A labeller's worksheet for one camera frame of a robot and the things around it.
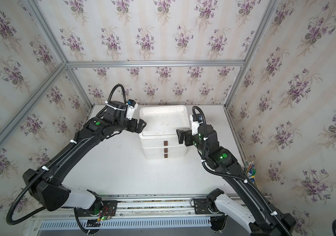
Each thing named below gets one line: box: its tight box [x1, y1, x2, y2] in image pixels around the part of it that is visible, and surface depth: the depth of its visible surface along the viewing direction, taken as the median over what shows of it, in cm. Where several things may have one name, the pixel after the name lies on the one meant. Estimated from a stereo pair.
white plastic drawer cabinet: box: [139, 105, 191, 160], surface depth 81 cm
